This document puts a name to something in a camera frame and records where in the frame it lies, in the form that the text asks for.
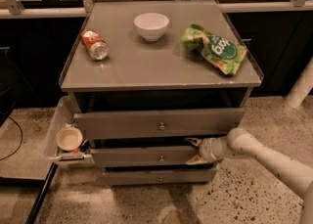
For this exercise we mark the grey drawer cabinet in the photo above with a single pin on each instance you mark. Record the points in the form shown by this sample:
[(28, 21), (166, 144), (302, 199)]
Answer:
[(139, 75)]

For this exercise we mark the white ceramic bowl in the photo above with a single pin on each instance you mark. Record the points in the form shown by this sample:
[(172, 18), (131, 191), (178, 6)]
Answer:
[(151, 26)]

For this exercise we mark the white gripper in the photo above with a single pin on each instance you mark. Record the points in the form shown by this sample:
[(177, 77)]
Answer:
[(205, 150)]

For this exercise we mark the green chip bag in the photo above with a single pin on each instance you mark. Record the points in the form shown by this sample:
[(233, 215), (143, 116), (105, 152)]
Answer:
[(218, 51)]

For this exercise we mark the small beige bowl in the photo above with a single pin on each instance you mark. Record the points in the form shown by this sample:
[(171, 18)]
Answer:
[(69, 139)]

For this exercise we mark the grey top drawer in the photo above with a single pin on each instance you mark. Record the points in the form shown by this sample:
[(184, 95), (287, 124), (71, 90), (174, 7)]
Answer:
[(138, 124)]

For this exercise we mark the white post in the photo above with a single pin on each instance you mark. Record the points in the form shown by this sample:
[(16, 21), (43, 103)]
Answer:
[(301, 87)]

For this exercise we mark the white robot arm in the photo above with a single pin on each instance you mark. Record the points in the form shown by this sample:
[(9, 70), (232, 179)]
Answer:
[(297, 176)]

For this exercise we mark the grey drawer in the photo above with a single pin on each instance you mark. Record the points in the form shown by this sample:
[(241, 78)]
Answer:
[(138, 124), (148, 156), (159, 176)]

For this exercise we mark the orange soda can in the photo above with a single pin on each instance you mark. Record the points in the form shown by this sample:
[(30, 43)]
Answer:
[(95, 45)]

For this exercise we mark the grey bottom drawer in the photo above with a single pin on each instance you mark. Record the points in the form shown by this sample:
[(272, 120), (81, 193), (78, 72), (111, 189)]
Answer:
[(159, 176)]

